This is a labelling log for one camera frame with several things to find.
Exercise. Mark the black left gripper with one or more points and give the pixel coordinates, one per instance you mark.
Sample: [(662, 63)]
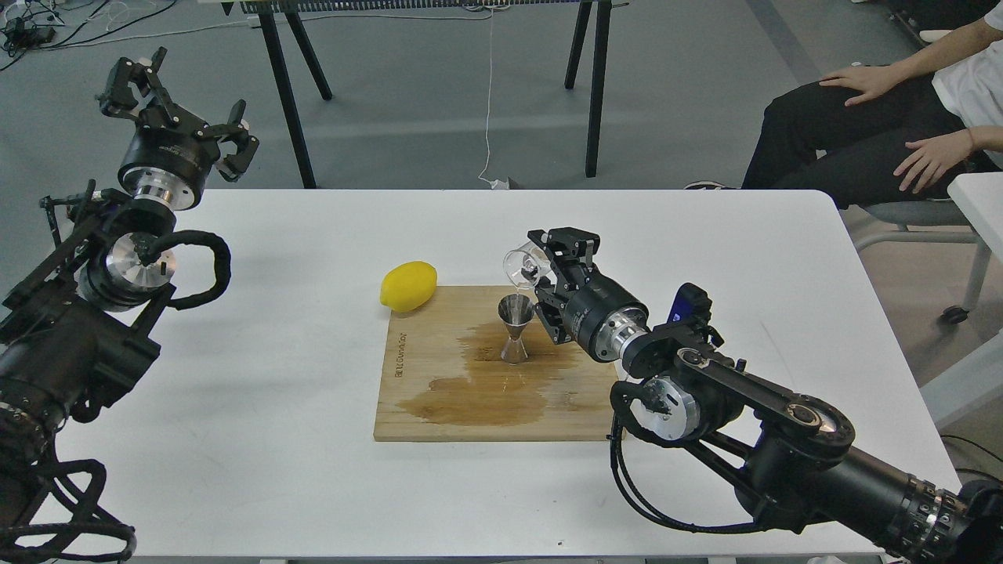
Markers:
[(161, 161)]

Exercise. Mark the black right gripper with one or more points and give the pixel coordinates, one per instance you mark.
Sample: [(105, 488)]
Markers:
[(583, 306)]

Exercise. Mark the clear glass cup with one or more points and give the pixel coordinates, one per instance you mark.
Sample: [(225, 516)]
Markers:
[(527, 267)]

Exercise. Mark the steel jigger measuring cup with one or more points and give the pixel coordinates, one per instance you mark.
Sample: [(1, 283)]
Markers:
[(516, 311)]

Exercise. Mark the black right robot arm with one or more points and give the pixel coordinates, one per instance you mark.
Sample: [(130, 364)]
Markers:
[(789, 456)]

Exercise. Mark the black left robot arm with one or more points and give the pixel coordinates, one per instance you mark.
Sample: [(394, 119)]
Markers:
[(77, 336)]

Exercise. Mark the yellow lemon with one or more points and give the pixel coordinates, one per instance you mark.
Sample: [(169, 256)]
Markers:
[(409, 286)]

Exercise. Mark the wooden cutting board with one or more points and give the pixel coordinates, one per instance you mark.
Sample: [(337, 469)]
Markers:
[(443, 378)]

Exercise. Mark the seated person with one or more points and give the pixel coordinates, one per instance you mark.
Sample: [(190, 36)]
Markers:
[(898, 133)]

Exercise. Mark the grey chair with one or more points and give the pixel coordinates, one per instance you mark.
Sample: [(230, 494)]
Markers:
[(934, 221)]

